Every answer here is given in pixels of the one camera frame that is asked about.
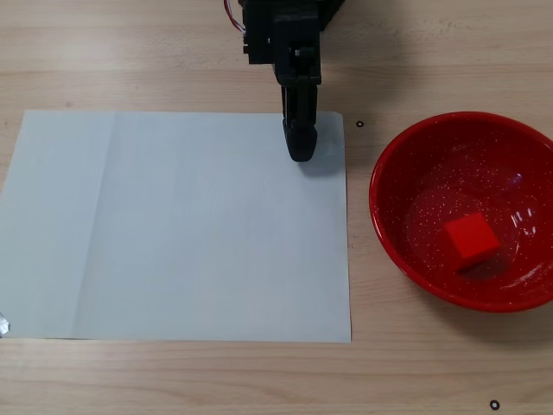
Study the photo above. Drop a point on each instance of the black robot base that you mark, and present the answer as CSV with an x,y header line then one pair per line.
x,y
330,10

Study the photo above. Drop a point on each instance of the red speckled enamel bowl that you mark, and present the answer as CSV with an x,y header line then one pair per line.
x,y
410,173

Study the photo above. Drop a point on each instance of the red plastic cube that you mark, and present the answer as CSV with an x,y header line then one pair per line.
x,y
471,240

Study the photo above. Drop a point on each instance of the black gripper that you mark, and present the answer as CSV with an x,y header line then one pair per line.
x,y
299,105

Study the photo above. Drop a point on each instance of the grey tape piece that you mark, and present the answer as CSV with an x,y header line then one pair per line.
x,y
4,325

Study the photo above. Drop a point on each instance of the white paper sheet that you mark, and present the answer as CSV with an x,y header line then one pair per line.
x,y
194,238

